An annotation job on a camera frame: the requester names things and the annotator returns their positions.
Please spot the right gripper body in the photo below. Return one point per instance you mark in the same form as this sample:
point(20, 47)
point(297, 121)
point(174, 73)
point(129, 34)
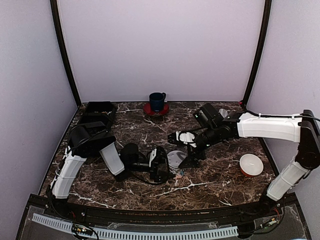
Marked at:
point(201, 154)

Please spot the clear plastic cup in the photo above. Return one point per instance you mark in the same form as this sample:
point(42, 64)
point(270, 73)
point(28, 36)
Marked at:
point(174, 172)

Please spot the dark blue mug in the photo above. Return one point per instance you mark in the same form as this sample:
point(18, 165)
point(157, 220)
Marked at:
point(157, 101)

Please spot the black front rail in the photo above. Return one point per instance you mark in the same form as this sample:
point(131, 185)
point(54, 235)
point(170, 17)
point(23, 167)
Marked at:
point(238, 214)

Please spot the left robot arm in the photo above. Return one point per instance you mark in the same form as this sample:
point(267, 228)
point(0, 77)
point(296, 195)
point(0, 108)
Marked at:
point(92, 140)

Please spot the white slotted cable duct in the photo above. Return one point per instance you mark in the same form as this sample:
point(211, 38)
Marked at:
point(123, 231)

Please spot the black three-compartment candy bin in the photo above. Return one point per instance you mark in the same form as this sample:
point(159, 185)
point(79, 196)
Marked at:
point(99, 111)

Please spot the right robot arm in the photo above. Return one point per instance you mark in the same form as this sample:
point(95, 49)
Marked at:
point(220, 125)

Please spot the orange white bowl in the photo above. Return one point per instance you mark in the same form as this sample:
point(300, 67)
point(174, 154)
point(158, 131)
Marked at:
point(251, 165)

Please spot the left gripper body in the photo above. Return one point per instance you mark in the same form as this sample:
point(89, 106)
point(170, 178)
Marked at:
point(154, 169)

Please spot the round metal lid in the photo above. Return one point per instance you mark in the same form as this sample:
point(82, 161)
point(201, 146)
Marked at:
point(175, 158)

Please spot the right black frame post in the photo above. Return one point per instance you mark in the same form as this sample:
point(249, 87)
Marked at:
point(258, 53)

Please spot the left black frame post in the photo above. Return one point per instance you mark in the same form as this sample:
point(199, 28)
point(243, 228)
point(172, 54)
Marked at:
point(63, 51)

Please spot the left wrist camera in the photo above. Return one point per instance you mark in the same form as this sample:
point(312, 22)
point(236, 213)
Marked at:
point(152, 156)

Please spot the black frame post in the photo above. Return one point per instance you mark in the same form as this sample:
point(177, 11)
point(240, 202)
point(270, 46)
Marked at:
point(63, 51)
point(258, 53)

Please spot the metal scoop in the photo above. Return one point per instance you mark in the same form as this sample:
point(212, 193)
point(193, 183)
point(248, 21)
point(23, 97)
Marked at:
point(223, 112)

